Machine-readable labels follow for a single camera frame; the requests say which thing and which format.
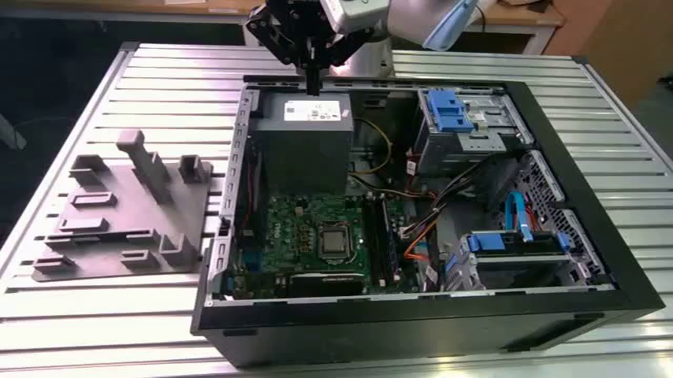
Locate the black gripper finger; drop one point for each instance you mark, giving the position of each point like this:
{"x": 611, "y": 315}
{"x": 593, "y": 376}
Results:
{"x": 268, "y": 35}
{"x": 347, "y": 47}

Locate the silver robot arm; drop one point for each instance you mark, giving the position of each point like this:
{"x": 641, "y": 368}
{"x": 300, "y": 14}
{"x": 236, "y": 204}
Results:
{"x": 375, "y": 59}

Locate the black RAM slot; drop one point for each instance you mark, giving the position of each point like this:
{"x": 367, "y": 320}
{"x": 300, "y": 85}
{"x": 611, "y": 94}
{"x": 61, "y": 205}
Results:
{"x": 374, "y": 240}

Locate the wooden desk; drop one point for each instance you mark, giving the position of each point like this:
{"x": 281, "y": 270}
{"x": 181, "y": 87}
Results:
{"x": 157, "y": 6}

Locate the empty blue disk carrier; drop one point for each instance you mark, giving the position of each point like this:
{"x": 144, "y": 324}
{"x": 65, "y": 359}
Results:
{"x": 446, "y": 114}

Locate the grey power supply unit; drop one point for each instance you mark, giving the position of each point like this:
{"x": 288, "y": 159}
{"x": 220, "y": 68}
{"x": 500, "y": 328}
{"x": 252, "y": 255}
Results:
{"x": 304, "y": 153}

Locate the metal drive cage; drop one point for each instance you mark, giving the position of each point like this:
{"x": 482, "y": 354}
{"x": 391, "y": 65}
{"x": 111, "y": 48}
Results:
{"x": 472, "y": 151}

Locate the black CPU socket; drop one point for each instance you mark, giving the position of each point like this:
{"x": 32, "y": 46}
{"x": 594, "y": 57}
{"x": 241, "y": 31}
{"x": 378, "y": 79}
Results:
{"x": 332, "y": 226}

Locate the silver CPU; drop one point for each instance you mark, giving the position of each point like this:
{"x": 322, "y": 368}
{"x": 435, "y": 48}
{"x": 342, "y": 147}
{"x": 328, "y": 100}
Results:
{"x": 334, "y": 241}

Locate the green motherboard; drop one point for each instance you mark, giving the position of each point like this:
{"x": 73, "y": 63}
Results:
{"x": 285, "y": 236}

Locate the grey parts rack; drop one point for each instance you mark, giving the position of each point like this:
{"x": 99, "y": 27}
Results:
{"x": 120, "y": 197}

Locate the wooden cabinet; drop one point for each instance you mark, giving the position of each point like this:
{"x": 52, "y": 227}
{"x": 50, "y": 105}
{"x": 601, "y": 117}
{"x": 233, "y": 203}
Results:
{"x": 619, "y": 39}

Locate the grey chair leg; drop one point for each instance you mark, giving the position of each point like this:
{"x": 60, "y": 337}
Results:
{"x": 13, "y": 136}

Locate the black graphics card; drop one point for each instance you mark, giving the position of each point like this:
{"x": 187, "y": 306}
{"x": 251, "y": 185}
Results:
{"x": 326, "y": 285}

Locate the hard disk in blue carrier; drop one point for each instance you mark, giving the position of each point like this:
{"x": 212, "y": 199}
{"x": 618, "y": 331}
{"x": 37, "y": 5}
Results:
{"x": 525, "y": 246}

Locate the metal disk bay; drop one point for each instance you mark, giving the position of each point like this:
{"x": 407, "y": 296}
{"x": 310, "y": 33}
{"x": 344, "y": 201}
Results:
{"x": 462, "y": 275}

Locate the black open PC case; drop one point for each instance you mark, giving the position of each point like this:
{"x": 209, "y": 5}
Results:
{"x": 367, "y": 334}

